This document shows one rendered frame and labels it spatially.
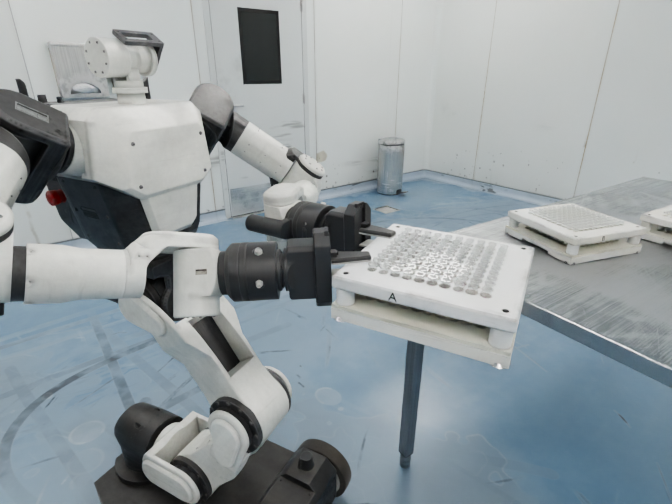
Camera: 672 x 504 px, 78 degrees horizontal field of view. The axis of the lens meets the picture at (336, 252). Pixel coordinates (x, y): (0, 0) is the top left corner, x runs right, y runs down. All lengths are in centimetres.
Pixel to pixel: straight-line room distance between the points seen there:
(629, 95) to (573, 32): 79
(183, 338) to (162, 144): 40
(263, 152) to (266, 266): 53
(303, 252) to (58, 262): 30
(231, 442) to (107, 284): 54
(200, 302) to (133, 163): 33
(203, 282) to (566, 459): 157
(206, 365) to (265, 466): 57
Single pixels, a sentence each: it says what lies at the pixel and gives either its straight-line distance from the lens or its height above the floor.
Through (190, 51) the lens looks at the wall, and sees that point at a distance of 391.
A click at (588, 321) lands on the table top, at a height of 86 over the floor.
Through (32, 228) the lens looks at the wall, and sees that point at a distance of 381.
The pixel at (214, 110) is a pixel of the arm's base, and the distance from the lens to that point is 105.
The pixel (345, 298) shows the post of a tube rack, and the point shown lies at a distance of 59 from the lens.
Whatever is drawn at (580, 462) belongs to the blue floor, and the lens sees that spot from 192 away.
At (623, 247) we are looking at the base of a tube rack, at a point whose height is 88.
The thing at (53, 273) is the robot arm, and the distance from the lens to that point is 58.
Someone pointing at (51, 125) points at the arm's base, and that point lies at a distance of 82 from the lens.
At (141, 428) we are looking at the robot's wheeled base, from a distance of 144.
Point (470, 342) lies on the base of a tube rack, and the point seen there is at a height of 100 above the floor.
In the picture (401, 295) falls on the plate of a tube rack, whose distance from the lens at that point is 55.
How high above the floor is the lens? 131
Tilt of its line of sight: 23 degrees down
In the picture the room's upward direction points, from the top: straight up
